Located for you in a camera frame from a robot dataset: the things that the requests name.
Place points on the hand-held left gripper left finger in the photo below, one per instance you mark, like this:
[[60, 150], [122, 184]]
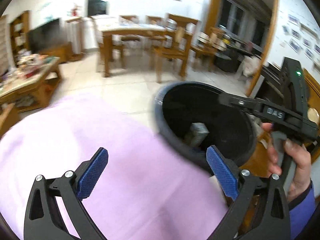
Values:
[[91, 175]]

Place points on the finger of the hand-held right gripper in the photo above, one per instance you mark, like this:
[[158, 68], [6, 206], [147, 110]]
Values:
[[237, 102]]

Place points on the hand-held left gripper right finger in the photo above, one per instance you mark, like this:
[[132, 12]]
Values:
[[221, 172]]

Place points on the blue green milk carton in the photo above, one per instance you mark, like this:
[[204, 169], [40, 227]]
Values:
[[197, 132]]

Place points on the black trash bin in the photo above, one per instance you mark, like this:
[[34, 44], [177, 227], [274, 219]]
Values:
[[190, 105]]

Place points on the person's right forearm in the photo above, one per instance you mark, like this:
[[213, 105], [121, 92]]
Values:
[[300, 215]]

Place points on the person's right hand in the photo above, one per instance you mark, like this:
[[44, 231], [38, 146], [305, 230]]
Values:
[[301, 170]]

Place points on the purple tablecloth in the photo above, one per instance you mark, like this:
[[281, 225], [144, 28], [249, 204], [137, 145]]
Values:
[[112, 130]]

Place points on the wooden dining chair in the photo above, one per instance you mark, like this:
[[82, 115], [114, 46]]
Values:
[[128, 18], [207, 47], [153, 20], [175, 52]]

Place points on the wooden coffee table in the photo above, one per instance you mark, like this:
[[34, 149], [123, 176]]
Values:
[[37, 80]]

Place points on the wooden television stand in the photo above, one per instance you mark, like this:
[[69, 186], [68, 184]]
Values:
[[60, 52]]

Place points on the wooden dining table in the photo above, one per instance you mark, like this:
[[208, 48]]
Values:
[[130, 31]]

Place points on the tall wooden plant stand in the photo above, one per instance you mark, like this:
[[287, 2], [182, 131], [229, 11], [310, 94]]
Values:
[[75, 37]]

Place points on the black television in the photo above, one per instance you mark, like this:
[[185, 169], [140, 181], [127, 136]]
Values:
[[45, 37]]

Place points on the red vase with flowers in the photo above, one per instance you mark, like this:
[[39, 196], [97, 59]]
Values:
[[75, 11]]

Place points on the wooden bookshelf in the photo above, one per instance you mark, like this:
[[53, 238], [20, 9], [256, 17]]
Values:
[[25, 22]]

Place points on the group of wall photos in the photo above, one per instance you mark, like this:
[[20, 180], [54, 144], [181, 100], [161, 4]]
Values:
[[293, 20]]

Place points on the wooden door frame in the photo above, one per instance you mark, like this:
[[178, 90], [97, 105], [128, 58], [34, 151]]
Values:
[[215, 10]]

